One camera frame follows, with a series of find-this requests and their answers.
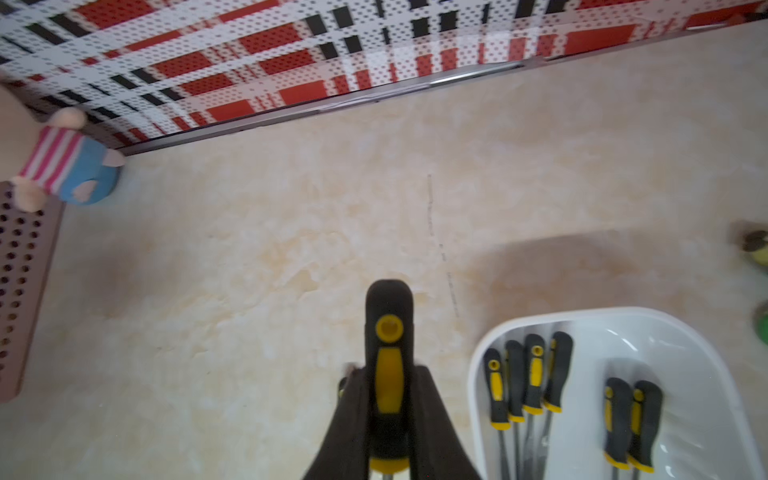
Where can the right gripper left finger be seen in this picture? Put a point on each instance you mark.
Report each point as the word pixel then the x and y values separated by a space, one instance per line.
pixel 345 450

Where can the cartoon boy plush doll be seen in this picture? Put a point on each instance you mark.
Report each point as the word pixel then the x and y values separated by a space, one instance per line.
pixel 54 158

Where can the black yellow file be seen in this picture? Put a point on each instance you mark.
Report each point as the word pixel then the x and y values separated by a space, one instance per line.
pixel 618 401
pixel 534 363
pixel 389 360
pixel 493 373
pixel 516 379
pixel 561 350

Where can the white plastic storage box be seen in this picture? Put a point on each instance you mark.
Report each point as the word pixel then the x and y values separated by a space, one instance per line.
pixel 704 432

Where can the pink perforated basket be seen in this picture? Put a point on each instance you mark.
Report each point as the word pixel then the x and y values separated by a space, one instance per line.
pixel 27 244

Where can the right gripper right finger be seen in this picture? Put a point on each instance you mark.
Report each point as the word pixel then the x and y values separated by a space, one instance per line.
pixel 435 449

